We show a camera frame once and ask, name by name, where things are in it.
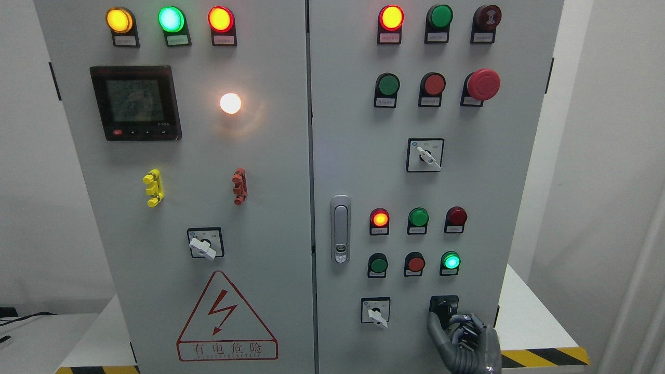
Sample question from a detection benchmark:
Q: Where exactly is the green indicator lower middle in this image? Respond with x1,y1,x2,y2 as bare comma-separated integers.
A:
407,207,430,235

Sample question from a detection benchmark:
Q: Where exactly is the white selector switch upper right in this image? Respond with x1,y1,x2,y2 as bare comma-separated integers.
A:
406,138,445,172

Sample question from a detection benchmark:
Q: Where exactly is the red electric hazard sticker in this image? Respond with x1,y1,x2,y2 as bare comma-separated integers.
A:
177,271,278,362

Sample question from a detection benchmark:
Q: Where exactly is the black rotary knob switch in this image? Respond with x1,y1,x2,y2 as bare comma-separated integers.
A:
429,295,459,329

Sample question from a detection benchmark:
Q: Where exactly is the green button top row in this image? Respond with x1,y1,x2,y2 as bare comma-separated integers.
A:
423,4,454,44

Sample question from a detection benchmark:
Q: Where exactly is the grey electrical control cabinet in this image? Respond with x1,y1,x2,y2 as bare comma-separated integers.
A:
35,1,564,373

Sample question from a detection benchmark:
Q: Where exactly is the white selector switch lower right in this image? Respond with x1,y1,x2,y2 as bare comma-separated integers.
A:
361,297,391,329

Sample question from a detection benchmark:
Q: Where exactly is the red emergency stop mushroom button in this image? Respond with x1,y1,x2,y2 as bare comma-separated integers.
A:
459,68,501,108

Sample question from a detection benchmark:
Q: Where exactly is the red push button bottom middle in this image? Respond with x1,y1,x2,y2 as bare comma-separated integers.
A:
404,251,426,277

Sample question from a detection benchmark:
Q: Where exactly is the white selector switch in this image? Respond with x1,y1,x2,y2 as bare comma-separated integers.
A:
406,138,445,172
361,297,391,329

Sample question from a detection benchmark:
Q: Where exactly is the dark red buzzer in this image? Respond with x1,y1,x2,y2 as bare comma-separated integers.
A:
470,5,502,44

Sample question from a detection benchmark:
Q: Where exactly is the green lit indicator light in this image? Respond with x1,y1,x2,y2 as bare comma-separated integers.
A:
157,6,192,47

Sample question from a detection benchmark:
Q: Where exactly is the black digital power meter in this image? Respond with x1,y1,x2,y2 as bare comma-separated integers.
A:
90,65,181,141

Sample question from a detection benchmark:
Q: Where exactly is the white glowing lamp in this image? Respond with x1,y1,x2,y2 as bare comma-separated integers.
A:
219,92,242,115

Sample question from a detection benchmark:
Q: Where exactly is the green push button second row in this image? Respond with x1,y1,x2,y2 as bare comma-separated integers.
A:
374,73,401,109

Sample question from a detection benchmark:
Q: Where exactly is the red terminal block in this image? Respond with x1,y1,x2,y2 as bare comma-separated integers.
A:
231,168,248,206

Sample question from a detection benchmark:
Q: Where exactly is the green push button bottom right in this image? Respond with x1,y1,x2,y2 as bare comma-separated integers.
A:
439,251,461,276

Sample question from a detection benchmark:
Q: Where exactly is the yellow terminal block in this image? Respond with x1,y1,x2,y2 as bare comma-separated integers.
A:
142,169,164,208

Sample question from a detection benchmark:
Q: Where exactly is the green push button bottom left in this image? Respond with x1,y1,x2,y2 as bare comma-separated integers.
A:
367,252,389,278

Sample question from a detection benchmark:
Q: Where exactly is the red push button second row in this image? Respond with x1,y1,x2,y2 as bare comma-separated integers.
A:
418,72,446,108

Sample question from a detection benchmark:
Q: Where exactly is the white selector switch left door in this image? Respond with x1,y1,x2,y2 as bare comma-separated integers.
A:
186,226,225,261

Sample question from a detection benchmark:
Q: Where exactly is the red-orange indicator light left door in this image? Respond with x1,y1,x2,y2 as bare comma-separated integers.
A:
207,6,237,46

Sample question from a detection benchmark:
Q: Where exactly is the black cable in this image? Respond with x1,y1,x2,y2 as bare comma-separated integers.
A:
0,311,57,328

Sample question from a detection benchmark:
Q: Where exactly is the red lit indicator lower left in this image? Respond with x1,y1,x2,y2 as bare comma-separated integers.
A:
369,208,390,236

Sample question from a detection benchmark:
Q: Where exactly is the silver door latch handle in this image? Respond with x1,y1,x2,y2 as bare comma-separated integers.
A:
330,195,351,264

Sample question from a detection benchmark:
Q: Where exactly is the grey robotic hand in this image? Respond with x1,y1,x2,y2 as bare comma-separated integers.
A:
426,312,502,373

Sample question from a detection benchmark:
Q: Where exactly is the yellow indicator light top left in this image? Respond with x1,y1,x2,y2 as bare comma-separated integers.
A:
106,7,140,48

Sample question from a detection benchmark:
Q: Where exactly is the black device with antenna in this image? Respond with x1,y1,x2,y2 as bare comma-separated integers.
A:
0,307,18,319

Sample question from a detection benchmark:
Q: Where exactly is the green push button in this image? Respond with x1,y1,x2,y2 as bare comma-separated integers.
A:
367,252,389,278
439,251,461,276

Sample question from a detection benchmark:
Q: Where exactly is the white platform with hazard stripes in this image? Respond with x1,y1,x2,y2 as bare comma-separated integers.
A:
57,267,591,373

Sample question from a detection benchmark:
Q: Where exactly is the red indicator light right door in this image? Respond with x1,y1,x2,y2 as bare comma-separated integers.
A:
376,4,404,45

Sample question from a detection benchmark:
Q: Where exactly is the red indicator lower right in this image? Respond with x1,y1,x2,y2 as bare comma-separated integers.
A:
444,206,468,234

